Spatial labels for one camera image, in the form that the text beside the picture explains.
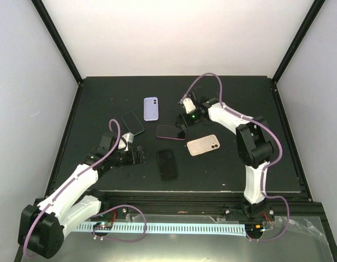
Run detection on left controller board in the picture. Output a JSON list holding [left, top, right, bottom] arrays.
[[93, 222, 113, 231]]

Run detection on black phone case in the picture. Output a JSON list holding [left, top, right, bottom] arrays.
[[157, 149, 179, 181]]

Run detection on lilac phone case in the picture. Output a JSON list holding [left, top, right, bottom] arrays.
[[144, 97, 159, 122]]

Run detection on left black frame post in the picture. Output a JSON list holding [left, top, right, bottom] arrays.
[[31, 0, 83, 85]]

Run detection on controller board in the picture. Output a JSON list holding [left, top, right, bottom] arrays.
[[245, 221, 268, 233], [93, 222, 113, 231]]

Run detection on purple cable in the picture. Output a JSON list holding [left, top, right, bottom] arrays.
[[183, 72, 291, 242], [22, 118, 122, 259]]

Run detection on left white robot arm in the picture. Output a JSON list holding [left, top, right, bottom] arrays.
[[17, 132, 143, 259]]

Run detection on red-edged black phone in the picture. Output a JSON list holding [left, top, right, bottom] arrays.
[[156, 125, 185, 140]]

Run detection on black frame post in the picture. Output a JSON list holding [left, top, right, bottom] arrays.
[[31, 0, 83, 85], [272, 0, 326, 84]]

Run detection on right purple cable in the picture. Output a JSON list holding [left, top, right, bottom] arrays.
[[183, 72, 291, 242]]

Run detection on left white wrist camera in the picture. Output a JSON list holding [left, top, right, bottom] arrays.
[[118, 132, 134, 151]]

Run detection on teal-edged black phone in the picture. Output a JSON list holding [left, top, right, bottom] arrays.
[[121, 111, 144, 135]]

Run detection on right black frame post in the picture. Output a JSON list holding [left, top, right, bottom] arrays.
[[272, 0, 326, 84]]

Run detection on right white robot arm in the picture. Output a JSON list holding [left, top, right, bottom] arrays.
[[179, 97, 275, 220]]

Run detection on beige phone case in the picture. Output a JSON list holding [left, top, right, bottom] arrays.
[[187, 134, 221, 156]]

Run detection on right controller board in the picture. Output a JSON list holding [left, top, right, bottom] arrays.
[[245, 221, 268, 233]]

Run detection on black front aluminium rail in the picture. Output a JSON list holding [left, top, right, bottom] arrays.
[[82, 189, 325, 221]]

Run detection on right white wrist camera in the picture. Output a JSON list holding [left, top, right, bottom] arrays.
[[179, 94, 197, 114]]

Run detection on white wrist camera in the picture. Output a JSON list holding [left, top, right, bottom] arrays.
[[179, 94, 197, 114], [118, 132, 134, 151]]

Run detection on white slotted cable duct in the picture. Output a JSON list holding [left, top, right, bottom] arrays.
[[73, 222, 246, 236]]

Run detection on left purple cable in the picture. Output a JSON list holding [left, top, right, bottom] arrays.
[[22, 118, 122, 259]]

